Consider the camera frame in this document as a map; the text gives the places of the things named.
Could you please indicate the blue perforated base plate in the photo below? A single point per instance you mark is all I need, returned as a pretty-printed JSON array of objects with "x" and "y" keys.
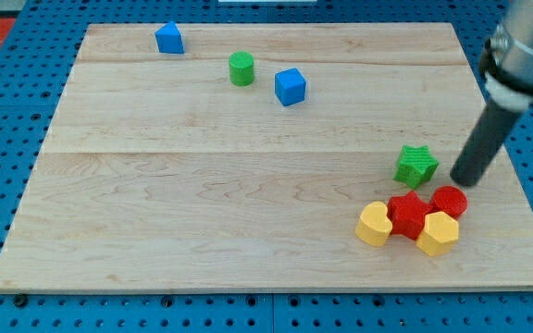
[{"x": 35, "y": 60}]

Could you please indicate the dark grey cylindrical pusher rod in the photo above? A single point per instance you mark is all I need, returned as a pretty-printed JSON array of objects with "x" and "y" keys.
[{"x": 484, "y": 142}]

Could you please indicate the yellow hexagon block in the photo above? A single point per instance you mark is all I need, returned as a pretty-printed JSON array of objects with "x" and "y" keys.
[{"x": 439, "y": 234}]

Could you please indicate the yellow heart block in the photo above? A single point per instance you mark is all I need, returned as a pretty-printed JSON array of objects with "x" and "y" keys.
[{"x": 374, "y": 226}]

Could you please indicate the green cylinder block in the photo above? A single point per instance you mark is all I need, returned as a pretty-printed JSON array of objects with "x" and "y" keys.
[{"x": 241, "y": 68}]

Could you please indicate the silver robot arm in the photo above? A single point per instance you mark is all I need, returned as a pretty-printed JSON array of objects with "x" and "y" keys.
[{"x": 506, "y": 65}]

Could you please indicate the light wooden board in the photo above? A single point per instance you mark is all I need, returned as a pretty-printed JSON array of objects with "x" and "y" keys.
[{"x": 157, "y": 175}]

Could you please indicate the blue cube block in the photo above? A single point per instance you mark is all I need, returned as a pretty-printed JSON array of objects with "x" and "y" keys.
[{"x": 290, "y": 86}]

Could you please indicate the green star block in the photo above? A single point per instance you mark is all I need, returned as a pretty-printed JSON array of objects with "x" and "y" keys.
[{"x": 415, "y": 166}]

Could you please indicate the red star block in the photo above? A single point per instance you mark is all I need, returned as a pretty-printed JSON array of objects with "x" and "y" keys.
[{"x": 407, "y": 214}]

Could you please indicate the red cylinder block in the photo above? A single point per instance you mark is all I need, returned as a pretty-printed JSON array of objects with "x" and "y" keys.
[{"x": 449, "y": 200}]

